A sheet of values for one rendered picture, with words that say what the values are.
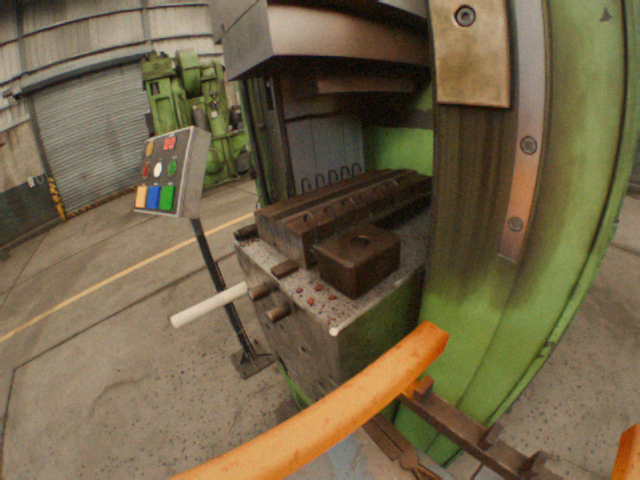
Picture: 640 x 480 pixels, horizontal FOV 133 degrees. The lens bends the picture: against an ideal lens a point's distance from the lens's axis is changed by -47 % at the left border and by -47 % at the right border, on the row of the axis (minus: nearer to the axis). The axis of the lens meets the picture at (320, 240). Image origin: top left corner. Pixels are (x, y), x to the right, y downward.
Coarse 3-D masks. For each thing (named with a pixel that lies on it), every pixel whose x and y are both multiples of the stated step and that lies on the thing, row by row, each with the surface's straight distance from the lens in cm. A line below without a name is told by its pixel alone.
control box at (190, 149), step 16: (192, 128) 86; (160, 144) 101; (176, 144) 90; (192, 144) 85; (208, 144) 88; (144, 160) 110; (160, 160) 97; (176, 160) 87; (192, 160) 84; (160, 176) 95; (176, 176) 85; (192, 176) 84; (160, 192) 93; (176, 192) 84; (192, 192) 84; (144, 208) 102; (176, 208) 82; (192, 208) 84
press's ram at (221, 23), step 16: (208, 0) 68; (224, 0) 58; (240, 0) 51; (256, 0) 45; (320, 0) 48; (336, 0) 48; (352, 0) 49; (368, 0) 50; (384, 0) 52; (400, 0) 56; (416, 0) 61; (224, 16) 58; (240, 16) 51; (384, 16) 59; (400, 16) 60; (416, 16) 60; (224, 32) 59
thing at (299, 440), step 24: (408, 336) 24; (432, 336) 24; (384, 360) 22; (408, 360) 22; (432, 360) 25; (360, 384) 20; (384, 384) 21; (408, 384) 23; (312, 408) 20; (336, 408) 19; (360, 408) 20; (288, 432) 19; (312, 432) 19; (336, 432) 19; (240, 456) 19; (264, 456) 19; (288, 456) 18; (312, 456) 20
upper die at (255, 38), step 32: (288, 0) 44; (256, 32) 45; (288, 32) 42; (320, 32) 46; (352, 32) 51; (384, 32) 58; (416, 32) 68; (256, 64) 45; (288, 64) 49; (384, 64) 61; (416, 64) 65
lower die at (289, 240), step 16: (368, 176) 73; (416, 176) 72; (320, 192) 63; (352, 192) 57; (368, 192) 59; (400, 192) 61; (416, 192) 67; (272, 208) 57; (288, 208) 53; (320, 208) 51; (336, 208) 52; (352, 208) 51; (368, 208) 54; (416, 208) 69; (256, 224) 62; (272, 224) 53; (288, 224) 48; (304, 224) 47; (320, 224) 46; (352, 224) 51; (272, 240) 56; (288, 240) 49; (304, 240) 45; (288, 256) 52; (304, 256) 46
